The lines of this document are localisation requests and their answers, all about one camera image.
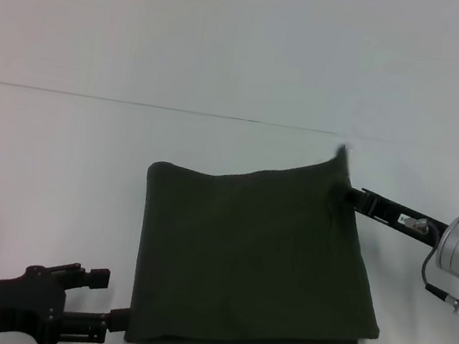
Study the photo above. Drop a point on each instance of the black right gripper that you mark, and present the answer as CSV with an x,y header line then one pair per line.
x,y
393,213

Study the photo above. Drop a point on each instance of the dark green t-shirt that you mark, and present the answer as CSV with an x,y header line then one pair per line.
x,y
252,250

